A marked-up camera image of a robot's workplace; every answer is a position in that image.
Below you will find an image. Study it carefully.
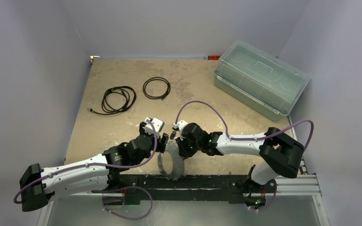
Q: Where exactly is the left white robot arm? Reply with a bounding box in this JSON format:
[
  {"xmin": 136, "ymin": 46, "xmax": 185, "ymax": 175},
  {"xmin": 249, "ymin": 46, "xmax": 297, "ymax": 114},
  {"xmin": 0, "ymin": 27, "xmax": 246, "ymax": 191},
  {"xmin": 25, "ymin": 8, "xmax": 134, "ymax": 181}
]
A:
[{"xmin": 14, "ymin": 118, "xmax": 168, "ymax": 212}]

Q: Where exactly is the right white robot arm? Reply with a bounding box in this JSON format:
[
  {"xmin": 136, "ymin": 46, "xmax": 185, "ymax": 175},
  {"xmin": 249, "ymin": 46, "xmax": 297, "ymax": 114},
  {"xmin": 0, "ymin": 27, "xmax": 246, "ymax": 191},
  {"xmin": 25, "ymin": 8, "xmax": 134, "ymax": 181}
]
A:
[{"xmin": 173, "ymin": 121, "xmax": 304, "ymax": 192}]

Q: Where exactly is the red orange clamp tool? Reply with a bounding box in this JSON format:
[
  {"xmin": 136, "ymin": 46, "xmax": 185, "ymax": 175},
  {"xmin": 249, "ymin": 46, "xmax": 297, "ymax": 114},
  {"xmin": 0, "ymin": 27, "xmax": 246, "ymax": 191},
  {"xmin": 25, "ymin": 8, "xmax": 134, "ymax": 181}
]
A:
[{"xmin": 204, "ymin": 56, "xmax": 221, "ymax": 60}]

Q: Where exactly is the clear lidded storage bin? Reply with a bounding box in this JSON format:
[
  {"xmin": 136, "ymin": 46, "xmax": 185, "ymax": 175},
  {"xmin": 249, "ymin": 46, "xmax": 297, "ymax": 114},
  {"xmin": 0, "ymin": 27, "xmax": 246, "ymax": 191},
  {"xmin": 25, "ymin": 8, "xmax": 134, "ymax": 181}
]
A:
[{"xmin": 214, "ymin": 40, "xmax": 311, "ymax": 121}]

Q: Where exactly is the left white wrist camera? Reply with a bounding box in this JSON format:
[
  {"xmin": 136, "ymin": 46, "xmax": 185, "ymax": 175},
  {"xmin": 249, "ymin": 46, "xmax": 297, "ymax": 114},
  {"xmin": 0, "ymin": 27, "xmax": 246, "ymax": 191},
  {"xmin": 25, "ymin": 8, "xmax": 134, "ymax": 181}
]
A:
[{"xmin": 144, "ymin": 117, "xmax": 165, "ymax": 134}]

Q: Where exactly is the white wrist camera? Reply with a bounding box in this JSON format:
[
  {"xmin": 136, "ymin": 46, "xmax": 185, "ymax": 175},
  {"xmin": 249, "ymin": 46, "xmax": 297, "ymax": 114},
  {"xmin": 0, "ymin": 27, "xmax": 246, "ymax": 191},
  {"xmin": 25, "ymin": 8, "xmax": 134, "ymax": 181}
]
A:
[
  {"xmin": 172, "ymin": 120, "xmax": 188, "ymax": 132},
  {"xmin": 144, "ymin": 117, "xmax": 165, "ymax": 134}
]

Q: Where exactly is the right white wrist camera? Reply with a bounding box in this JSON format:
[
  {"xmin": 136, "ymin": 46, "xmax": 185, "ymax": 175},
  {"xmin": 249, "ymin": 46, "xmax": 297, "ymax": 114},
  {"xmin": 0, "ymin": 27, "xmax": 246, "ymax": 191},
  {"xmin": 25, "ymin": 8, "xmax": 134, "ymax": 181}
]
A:
[{"xmin": 172, "ymin": 120, "xmax": 188, "ymax": 132}]

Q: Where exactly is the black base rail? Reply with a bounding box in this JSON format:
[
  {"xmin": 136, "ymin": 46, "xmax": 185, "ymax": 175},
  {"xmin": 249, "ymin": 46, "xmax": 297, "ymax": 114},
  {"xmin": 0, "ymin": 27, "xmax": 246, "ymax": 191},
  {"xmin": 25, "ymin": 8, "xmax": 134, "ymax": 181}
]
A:
[{"xmin": 118, "ymin": 174, "xmax": 264, "ymax": 205}]

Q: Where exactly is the large tangled black cable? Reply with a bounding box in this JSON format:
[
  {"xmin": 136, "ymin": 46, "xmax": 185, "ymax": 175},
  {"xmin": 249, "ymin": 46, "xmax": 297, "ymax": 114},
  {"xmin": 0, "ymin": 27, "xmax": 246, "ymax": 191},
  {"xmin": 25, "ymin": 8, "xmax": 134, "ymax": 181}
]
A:
[{"xmin": 88, "ymin": 86, "xmax": 137, "ymax": 116}]

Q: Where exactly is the small coiled black cable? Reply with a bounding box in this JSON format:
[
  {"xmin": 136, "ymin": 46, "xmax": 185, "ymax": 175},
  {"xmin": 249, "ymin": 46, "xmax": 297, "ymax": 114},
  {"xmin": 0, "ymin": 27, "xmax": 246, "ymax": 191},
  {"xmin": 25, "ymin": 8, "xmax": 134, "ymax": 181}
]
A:
[{"xmin": 142, "ymin": 76, "xmax": 171, "ymax": 100}]

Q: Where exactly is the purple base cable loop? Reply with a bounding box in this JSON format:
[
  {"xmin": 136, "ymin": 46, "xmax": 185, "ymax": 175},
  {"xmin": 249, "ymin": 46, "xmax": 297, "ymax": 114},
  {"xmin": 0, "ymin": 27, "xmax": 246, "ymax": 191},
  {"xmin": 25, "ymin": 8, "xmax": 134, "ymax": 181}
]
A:
[{"xmin": 101, "ymin": 186, "xmax": 154, "ymax": 221}]

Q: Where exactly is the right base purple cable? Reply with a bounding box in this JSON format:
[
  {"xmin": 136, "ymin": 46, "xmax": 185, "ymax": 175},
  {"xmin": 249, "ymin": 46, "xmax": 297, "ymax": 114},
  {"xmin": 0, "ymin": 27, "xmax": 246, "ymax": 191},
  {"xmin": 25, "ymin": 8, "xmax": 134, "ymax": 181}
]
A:
[{"xmin": 247, "ymin": 184, "xmax": 279, "ymax": 213}]

